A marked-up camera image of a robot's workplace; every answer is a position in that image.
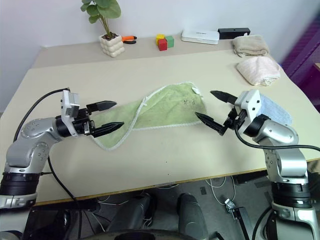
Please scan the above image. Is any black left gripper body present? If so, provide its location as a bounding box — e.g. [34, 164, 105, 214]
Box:
[72, 107, 97, 137]

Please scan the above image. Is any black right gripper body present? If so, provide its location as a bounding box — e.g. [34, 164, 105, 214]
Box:
[223, 104, 247, 131]

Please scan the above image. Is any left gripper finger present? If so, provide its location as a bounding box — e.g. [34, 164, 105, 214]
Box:
[90, 121, 126, 139]
[86, 100, 118, 113]

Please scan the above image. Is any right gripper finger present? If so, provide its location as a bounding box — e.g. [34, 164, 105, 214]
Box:
[210, 90, 237, 105]
[194, 111, 226, 137]

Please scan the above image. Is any light green cloth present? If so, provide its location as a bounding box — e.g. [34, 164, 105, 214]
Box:
[92, 80, 208, 152]

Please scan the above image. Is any light blue cloth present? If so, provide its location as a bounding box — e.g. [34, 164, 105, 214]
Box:
[258, 93, 293, 126]

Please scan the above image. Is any folded pink towel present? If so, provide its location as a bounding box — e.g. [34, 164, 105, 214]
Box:
[236, 56, 282, 87]

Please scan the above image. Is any folded beige towel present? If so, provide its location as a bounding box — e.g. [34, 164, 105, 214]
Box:
[232, 34, 271, 59]

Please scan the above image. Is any green plant in white pot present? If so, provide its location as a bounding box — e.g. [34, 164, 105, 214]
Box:
[80, 0, 125, 59]

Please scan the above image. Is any long black box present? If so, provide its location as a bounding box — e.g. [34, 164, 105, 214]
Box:
[217, 27, 251, 40]

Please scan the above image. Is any flat white router box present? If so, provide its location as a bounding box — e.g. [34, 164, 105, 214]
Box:
[180, 28, 220, 46]

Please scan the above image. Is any small metal clamp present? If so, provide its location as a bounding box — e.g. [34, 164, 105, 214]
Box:
[224, 198, 236, 213]

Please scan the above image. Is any dark grey rounded shape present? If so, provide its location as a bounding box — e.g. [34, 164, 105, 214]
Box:
[176, 192, 211, 238]
[104, 192, 158, 233]

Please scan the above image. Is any perforated partition panel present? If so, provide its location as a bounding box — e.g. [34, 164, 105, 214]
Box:
[279, 14, 320, 111]

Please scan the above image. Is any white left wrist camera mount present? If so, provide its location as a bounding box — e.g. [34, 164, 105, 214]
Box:
[60, 89, 81, 137]

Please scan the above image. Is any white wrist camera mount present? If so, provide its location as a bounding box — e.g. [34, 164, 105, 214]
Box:
[60, 89, 81, 137]
[234, 89, 262, 131]

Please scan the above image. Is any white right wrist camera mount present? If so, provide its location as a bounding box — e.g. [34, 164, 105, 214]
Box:
[234, 89, 262, 131]

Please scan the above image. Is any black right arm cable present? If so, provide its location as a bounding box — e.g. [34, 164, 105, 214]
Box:
[234, 126, 320, 152]

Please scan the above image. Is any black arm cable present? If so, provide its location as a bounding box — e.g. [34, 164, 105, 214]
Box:
[234, 126, 320, 152]
[13, 86, 83, 208]

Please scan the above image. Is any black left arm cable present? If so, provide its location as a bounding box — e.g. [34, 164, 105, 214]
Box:
[13, 86, 83, 208]

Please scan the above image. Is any black table frame bar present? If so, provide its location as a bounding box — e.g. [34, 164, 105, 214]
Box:
[234, 171, 270, 185]

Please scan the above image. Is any white floor cable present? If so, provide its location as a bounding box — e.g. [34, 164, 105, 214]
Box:
[208, 174, 238, 206]

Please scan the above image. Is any black metal floor bracket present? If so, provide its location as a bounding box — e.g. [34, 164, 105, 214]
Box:
[231, 206, 251, 240]

